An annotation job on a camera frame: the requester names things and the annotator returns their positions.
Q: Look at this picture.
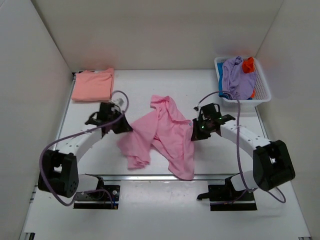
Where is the pink t-shirt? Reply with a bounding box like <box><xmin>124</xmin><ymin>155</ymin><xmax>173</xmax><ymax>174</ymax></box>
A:
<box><xmin>117</xmin><ymin>95</ymin><xmax>195</xmax><ymax>181</ymax></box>

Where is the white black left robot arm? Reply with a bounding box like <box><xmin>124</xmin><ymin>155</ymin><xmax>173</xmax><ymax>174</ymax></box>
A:
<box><xmin>37</xmin><ymin>100</ymin><xmax>133</xmax><ymax>199</ymax></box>

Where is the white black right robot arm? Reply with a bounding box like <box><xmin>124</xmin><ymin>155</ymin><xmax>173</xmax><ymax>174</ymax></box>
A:
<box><xmin>191</xmin><ymin>103</ymin><xmax>296</xmax><ymax>200</ymax></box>

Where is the folded salmon t-shirt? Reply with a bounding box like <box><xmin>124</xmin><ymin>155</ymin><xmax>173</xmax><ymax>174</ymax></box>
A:
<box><xmin>71</xmin><ymin>68</ymin><xmax>115</xmax><ymax>102</ymax></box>

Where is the lavender t-shirt in basket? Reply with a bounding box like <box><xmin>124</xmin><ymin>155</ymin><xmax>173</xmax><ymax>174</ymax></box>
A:
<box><xmin>222</xmin><ymin>56</ymin><xmax>257</xmax><ymax>100</ymax></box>

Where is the white plastic laundry basket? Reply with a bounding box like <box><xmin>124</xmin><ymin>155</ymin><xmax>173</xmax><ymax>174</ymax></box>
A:
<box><xmin>214</xmin><ymin>56</ymin><xmax>272</xmax><ymax>108</ymax></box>

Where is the orange garment in basket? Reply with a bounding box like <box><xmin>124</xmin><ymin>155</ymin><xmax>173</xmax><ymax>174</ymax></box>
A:
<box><xmin>242</xmin><ymin>57</ymin><xmax>255</xmax><ymax>74</ymax></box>

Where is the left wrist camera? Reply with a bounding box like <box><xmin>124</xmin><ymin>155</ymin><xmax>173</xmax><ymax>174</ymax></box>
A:
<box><xmin>109</xmin><ymin>98</ymin><xmax>125</xmax><ymax>108</ymax></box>

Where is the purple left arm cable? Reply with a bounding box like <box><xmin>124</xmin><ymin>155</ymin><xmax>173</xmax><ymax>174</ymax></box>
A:
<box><xmin>39</xmin><ymin>90</ymin><xmax>130</xmax><ymax>207</ymax></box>

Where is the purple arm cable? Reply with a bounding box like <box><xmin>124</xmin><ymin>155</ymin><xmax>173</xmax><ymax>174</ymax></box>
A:
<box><xmin>39</xmin><ymin>90</ymin><xmax>130</xmax><ymax>207</ymax></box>
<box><xmin>197</xmin><ymin>90</ymin><xmax>287</xmax><ymax>206</ymax></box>

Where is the aluminium table edge rail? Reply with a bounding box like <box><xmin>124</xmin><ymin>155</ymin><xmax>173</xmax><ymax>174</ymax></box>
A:
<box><xmin>78</xmin><ymin>174</ymin><xmax>233</xmax><ymax>182</ymax></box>

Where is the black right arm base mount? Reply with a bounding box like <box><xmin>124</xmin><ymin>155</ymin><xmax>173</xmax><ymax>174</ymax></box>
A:
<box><xmin>196</xmin><ymin>177</ymin><xmax>257</xmax><ymax>212</ymax></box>

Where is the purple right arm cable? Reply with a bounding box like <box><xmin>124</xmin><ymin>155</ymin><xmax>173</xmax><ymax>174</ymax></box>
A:
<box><xmin>197</xmin><ymin>90</ymin><xmax>287</xmax><ymax>206</ymax></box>

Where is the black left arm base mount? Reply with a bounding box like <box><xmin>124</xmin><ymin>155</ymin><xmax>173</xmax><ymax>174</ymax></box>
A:
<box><xmin>73</xmin><ymin>175</ymin><xmax>121</xmax><ymax>210</ymax></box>

